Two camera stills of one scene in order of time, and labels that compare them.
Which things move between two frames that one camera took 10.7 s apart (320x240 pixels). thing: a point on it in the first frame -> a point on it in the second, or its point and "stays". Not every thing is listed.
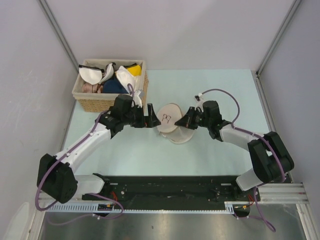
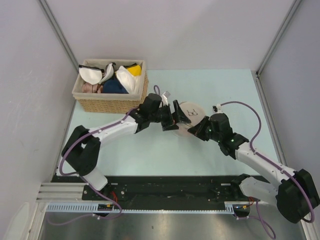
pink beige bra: (97, 88) stays
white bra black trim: (91, 75) stays
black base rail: (150, 192) stays
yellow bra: (135, 70) stays
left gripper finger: (154, 121) -> (171, 127)
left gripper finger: (153, 115) -> (180, 116)
